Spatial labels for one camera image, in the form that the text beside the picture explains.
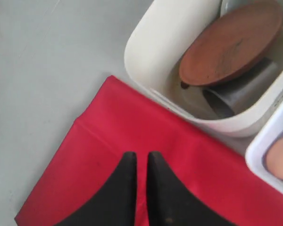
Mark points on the white ceramic bowl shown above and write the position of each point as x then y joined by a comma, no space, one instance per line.
230,5

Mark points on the steel cup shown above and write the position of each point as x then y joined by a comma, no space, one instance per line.
234,97

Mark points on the white perforated plastic basket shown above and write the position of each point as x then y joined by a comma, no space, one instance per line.
255,155

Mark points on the brown egg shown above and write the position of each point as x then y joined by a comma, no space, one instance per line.
274,159

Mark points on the cream plastic bin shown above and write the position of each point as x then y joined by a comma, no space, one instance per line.
152,56

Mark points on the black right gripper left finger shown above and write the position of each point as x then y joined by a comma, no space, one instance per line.
114,204

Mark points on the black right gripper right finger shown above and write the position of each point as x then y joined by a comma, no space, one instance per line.
170,203

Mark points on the brown wooden plate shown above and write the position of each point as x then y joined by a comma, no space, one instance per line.
232,44

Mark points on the red table cloth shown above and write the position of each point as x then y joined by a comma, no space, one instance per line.
120,119

